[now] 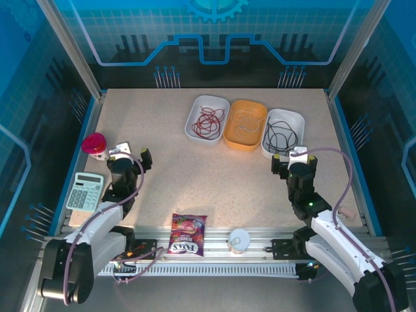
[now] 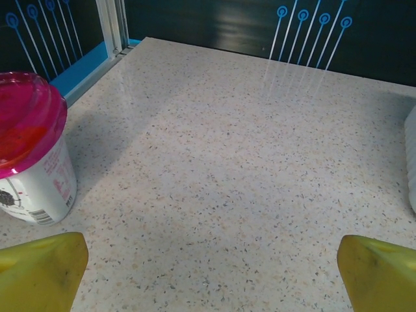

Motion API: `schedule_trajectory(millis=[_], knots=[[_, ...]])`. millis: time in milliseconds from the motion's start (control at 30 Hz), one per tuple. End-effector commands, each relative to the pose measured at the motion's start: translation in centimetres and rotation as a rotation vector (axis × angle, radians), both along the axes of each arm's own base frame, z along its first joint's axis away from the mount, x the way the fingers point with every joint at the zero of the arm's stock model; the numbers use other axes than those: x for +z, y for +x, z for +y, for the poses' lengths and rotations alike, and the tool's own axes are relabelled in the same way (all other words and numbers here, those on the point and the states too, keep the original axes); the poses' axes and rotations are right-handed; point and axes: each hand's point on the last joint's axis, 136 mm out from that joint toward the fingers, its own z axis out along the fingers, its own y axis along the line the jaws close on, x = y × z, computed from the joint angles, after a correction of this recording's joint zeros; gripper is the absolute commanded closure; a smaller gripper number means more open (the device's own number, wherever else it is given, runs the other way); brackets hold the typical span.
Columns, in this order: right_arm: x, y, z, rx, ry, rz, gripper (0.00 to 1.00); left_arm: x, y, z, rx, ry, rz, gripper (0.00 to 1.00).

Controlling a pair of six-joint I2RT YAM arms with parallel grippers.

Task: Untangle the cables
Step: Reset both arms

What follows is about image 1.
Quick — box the black cable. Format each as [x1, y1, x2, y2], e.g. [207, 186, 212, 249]
[263, 118, 299, 153]

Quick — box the pink lidded cup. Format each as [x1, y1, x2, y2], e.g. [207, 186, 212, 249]
[81, 132, 110, 163]

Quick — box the orange plastic tray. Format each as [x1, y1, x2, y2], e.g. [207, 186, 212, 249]
[222, 99, 268, 153]

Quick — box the pale green calculator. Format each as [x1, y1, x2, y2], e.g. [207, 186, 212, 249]
[66, 172, 105, 214]

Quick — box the white plastic tray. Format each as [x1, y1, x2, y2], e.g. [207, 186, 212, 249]
[261, 108, 306, 160]
[184, 94, 231, 147]

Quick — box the pink eraser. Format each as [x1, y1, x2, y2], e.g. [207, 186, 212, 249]
[337, 207, 357, 220]

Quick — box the tin can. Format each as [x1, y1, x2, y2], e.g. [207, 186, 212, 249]
[227, 227, 252, 256]

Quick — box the purple candy bag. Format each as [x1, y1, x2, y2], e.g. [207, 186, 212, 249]
[166, 213, 209, 257]

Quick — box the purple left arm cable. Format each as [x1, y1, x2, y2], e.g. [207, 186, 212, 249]
[63, 152, 146, 306]

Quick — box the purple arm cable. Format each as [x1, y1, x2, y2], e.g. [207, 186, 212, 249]
[63, 152, 146, 306]
[290, 148, 398, 312]

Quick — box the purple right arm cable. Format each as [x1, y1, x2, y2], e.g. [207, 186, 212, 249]
[290, 148, 398, 312]

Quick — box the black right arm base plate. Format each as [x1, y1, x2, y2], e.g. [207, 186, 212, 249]
[271, 239, 313, 261]

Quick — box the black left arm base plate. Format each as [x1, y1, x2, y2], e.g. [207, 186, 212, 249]
[129, 239, 160, 261]

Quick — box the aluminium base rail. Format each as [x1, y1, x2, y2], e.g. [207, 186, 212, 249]
[42, 226, 387, 265]

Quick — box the aluminium frame post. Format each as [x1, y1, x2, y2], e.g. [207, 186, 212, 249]
[326, 0, 391, 101]
[35, 0, 107, 100]

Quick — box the white slotted cable duct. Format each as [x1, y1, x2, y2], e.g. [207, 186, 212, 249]
[97, 262, 298, 278]

